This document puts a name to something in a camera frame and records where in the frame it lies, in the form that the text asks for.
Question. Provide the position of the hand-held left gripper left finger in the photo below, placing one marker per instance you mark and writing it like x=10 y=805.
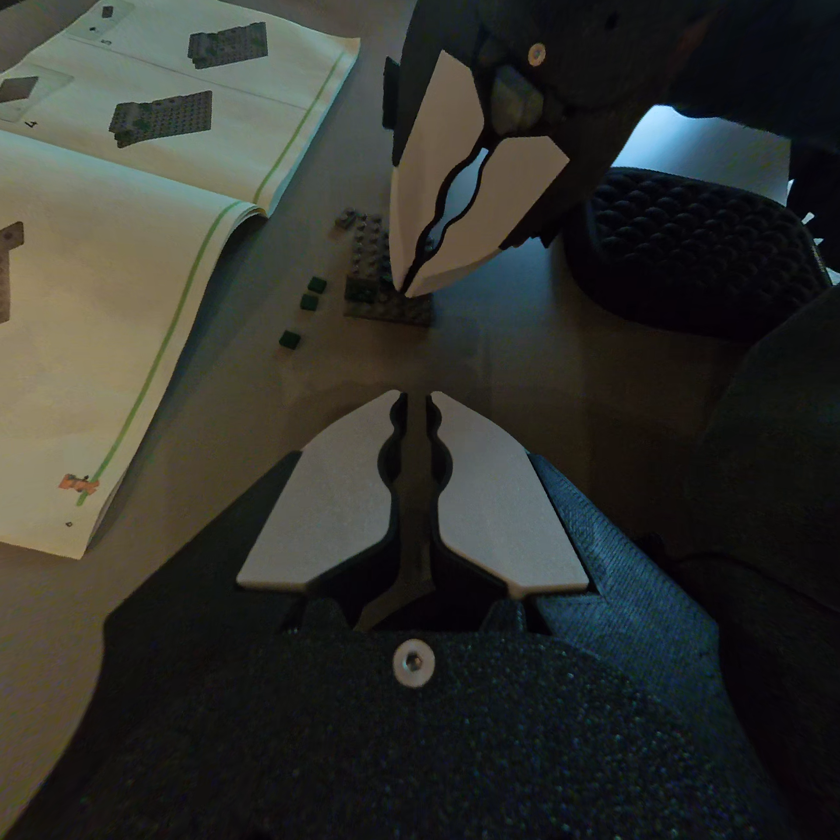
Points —
x=321 y=505

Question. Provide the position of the grey toy brick assembly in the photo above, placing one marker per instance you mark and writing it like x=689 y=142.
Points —
x=371 y=256

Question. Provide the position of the open building instruction booklet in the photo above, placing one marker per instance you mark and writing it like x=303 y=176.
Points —
x=131 y=295

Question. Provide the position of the small green toy tile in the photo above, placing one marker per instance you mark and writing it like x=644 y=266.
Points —
x=317 y=284
x=289 y=339
x=309 y=301

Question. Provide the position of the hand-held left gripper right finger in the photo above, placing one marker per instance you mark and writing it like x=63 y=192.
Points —
x=505 y=518

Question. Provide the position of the dark green sweatshirt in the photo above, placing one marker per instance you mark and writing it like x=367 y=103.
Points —
x=774 y=426

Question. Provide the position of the black dimpled cushion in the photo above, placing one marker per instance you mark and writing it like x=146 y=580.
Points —
x=689 y=249

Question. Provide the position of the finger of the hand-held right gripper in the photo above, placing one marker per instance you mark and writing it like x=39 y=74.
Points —
x=436 y=124
x=512 y=190

